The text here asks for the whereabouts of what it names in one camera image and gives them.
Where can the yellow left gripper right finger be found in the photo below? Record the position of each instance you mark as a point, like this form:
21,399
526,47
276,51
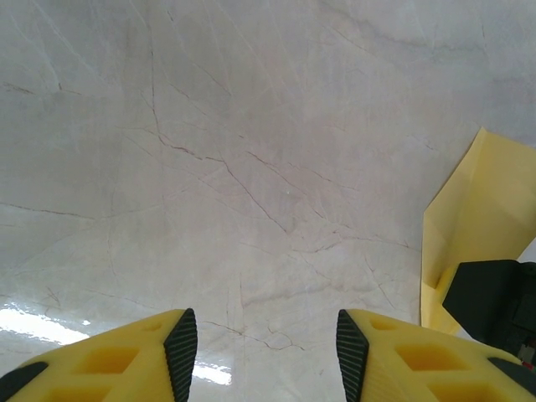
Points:
385,360

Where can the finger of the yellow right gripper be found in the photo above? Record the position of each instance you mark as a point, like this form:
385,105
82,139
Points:
446,278

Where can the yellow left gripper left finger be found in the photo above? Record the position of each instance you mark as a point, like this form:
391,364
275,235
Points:
138,356

